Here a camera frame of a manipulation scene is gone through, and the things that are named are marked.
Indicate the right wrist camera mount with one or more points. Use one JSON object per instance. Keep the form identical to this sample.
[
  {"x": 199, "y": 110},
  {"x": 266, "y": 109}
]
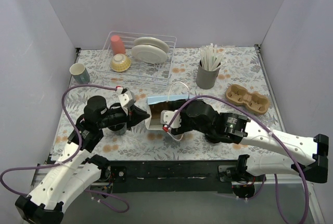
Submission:
[{"x": 170, "y": 120}]

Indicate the yellow patterned bowl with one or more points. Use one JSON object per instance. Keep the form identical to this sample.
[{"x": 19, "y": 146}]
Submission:
[{"x": 120, "y": 63}]

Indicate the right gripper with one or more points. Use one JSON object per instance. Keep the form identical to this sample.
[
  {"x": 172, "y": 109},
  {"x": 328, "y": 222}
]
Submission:
[{"x": 178, "y": 130}]

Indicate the stack of black lids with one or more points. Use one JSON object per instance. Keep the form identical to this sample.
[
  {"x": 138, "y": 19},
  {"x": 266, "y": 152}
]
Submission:
[{"x": 215, "y": 139}]

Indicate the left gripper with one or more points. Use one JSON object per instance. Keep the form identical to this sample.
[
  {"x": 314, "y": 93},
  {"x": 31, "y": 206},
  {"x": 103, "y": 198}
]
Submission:
[{"x": 132, "y": 116}]

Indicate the small white mug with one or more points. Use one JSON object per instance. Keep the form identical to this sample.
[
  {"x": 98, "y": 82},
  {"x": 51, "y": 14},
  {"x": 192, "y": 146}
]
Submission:
[{"x": 80, "y": 73}]

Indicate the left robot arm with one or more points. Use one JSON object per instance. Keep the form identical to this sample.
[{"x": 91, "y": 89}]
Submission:
[{"x": 75, "y": 169}]

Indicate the front white plate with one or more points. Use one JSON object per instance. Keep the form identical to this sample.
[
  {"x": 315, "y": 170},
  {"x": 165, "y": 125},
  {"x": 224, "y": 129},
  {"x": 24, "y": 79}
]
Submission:
[{"x": 149, "y": 54}]

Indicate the pink plastic cup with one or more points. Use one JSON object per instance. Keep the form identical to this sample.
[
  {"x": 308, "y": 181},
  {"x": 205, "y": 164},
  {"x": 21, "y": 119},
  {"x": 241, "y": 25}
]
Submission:
[{"x": 117, "y": 45}]

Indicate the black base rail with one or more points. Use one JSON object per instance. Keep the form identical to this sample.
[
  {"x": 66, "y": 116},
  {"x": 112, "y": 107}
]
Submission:
[{"x": 171, "y": 176}]

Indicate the light blue paper bag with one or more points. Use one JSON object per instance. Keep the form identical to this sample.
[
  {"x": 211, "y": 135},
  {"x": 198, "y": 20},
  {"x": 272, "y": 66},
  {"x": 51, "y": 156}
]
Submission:
[{"x": 162, "y": 109}]

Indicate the grey straw holder cup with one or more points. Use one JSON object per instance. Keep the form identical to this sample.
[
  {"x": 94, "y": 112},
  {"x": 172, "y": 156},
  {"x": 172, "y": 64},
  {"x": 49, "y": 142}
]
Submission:
[{"x": 206, "y": 79}]

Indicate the white plate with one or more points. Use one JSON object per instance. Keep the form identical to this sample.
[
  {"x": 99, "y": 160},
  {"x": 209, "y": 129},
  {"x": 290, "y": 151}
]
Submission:
[
  {"x": 149, "y": 54},
  {"x": 153, "y": 42}
]

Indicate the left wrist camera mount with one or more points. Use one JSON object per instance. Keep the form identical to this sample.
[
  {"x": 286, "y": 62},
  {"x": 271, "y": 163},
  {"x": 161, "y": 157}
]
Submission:
[{"x": 126, "y": 98}]

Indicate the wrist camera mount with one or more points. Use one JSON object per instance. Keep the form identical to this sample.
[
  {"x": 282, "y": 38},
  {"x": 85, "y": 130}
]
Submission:
[
  {"x": 126, "y": 98},
  {"x": 170, "y": 120}
]

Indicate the floral table mat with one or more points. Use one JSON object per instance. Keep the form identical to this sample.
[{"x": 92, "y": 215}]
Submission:
[{"x": 243, "y": 67}]

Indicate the brown cardboard cup carrier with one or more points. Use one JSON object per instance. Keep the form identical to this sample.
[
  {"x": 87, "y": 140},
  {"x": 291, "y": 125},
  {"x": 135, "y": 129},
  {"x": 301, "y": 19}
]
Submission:
[{"x": 253, "y": 102}]

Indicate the rear white plate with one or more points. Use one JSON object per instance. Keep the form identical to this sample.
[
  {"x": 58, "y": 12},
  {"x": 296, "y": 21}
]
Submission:
[{"x": 153, "y": 42}]

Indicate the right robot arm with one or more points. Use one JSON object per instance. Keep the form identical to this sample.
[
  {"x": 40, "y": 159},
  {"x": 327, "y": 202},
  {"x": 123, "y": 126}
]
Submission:
[{"x": 306, "y": 157}]

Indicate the white wire dish rack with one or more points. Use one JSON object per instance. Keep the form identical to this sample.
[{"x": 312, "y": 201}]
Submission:
[{"x": 139, "y": 72}]

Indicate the bundle of white straws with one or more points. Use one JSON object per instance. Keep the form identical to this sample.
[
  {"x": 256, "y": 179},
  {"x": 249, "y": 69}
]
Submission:
[{"x": 212, "y": 58}]

